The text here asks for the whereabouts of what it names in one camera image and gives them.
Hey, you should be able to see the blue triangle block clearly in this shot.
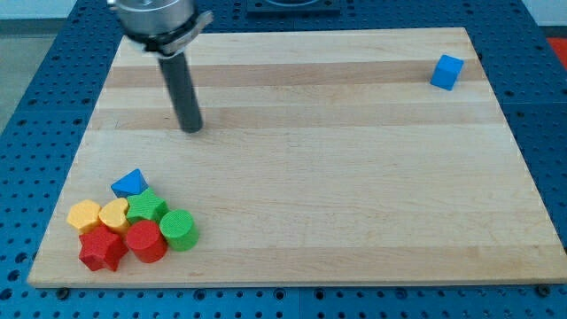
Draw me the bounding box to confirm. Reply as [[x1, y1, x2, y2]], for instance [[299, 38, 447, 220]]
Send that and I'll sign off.
[[111, 168, 148, 198]]

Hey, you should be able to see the blue cube block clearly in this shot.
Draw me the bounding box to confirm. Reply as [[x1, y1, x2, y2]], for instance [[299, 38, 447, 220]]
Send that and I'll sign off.
[[430, 54, 464, 90]]

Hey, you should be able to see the red star block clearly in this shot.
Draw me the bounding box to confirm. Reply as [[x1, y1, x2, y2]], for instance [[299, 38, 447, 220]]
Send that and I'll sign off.
[[79, 224, 128, 271]]

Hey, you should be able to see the red cylinder block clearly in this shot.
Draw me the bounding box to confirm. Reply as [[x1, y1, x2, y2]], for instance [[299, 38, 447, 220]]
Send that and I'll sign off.
[[125, 220, 167, 263]]

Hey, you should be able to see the yellow heart block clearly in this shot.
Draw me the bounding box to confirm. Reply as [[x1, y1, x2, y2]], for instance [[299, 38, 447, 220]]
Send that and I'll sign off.
[[98, 198, 130, 236]]

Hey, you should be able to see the green cylinder block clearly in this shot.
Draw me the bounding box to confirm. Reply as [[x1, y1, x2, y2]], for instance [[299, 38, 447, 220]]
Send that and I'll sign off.
[[159, 209, 199, 252]]

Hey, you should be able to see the dark grey pointer rod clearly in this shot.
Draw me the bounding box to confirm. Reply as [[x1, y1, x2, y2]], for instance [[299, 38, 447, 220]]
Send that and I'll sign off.
[[159, 53, 203, 134]]

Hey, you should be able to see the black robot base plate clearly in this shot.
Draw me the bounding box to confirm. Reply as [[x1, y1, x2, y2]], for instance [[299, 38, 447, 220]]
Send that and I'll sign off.
[[245, 0, 341, 17]]

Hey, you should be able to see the green star block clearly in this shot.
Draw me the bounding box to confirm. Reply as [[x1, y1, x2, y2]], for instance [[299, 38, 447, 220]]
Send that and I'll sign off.
[[126, 188, 169, 225]]

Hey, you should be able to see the wooden board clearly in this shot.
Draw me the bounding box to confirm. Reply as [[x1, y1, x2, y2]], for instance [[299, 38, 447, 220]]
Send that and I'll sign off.
[[28, 27, 566, 288]]

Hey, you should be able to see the yellow hexagon block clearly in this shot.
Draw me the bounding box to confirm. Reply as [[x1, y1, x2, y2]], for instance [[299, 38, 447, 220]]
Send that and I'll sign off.
[[66, 199, 102, 235]]

